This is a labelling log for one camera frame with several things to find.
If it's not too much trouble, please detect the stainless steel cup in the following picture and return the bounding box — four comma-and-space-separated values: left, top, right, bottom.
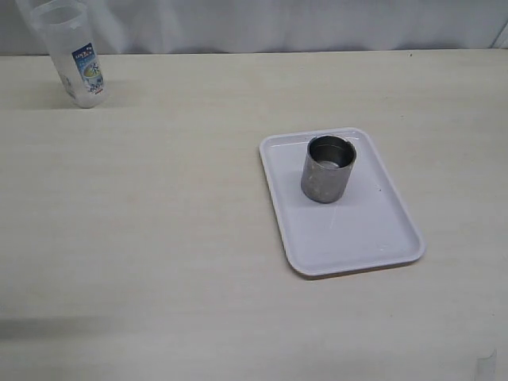
300, 135, 356, 204

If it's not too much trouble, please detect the clear plastic pitcher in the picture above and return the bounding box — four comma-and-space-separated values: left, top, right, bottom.
16, 0, 106, 109

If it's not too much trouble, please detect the white plastic tray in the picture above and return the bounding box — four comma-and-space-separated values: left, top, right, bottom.
259, 127, 426, 278

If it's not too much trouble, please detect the white curtain backdrop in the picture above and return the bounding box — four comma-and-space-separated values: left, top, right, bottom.
0, 0, 508, 56

